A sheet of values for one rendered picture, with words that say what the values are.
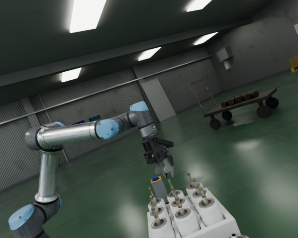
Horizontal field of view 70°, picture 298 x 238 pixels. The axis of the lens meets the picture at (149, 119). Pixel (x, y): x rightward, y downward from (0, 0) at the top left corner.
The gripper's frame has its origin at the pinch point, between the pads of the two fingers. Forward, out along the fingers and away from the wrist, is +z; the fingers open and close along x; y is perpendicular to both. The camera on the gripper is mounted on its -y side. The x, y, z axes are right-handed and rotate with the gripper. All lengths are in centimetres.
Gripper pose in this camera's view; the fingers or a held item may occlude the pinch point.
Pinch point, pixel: (169, 174)
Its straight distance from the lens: 100.4
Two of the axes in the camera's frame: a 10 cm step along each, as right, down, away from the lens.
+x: 6.9, -2.5, -6.8
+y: -6.2, 2.8, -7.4
